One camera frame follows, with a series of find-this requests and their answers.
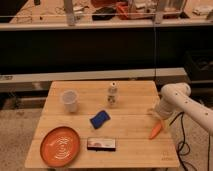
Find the orange tool on shelf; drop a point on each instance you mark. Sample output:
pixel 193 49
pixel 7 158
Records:
pixel 125 11

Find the translucent plastic cup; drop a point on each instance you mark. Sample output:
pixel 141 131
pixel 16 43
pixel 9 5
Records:
pixel 69 99

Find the small white bottle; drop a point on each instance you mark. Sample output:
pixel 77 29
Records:
pixel 112 93

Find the black object on shelf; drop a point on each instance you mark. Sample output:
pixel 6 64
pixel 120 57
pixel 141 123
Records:
pixel 105 13

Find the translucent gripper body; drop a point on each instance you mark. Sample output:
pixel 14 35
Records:
pixel 156 112

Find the black and white box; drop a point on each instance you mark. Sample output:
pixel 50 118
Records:
pixel 101 144

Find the metal shelf post right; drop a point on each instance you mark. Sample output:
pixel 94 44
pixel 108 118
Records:
pixel 159 11

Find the blue sponge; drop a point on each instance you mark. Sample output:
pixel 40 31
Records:
pixel 99 119

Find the metal shelf post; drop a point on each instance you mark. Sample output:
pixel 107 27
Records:
pixel 159 11
pixel 68 5

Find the metal shelf post left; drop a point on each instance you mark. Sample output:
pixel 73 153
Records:
pixel 68 5

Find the wooden table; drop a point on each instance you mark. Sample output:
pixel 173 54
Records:
pixel 130 125

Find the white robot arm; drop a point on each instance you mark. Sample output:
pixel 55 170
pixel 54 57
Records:
pixel 177 96

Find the black storage bin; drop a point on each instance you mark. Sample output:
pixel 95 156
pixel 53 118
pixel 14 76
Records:
pixel 199 64

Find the orange plate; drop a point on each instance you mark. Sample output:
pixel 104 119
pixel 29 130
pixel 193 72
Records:
pixel 60 147

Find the orange pepper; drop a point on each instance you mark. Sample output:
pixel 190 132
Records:
pixel 156 130

